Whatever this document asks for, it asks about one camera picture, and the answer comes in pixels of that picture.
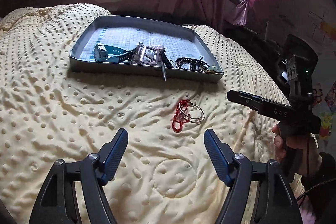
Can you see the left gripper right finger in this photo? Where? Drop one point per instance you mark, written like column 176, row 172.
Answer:
column 274, row 202

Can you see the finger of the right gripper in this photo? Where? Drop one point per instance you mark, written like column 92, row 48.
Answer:
column 252, row 101

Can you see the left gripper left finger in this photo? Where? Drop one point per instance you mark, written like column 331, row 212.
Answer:
column 57, row 202

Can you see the green stone pendant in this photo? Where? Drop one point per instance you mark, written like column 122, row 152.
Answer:
column 213, row 69

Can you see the flower hairpin stick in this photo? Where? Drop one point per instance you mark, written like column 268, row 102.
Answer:
column 165, row 63

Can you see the silver rectangular buckle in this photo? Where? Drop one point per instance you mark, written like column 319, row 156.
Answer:
column 145, row 55

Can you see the blue watch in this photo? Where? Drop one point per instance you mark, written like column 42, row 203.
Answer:
column 111, row 54

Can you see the right hand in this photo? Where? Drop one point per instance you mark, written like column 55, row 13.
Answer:
column 311, row 159

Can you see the thin metal bangles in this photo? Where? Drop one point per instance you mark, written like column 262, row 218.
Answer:
column 190, row 112

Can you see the black speaker box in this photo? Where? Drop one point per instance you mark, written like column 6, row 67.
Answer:
column 295, row 67

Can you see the cream dotted bed blanket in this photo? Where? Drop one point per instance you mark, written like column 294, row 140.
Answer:
column 165, row 175

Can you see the grey cardboard tray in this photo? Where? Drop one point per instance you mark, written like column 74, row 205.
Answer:
column 184, row 48

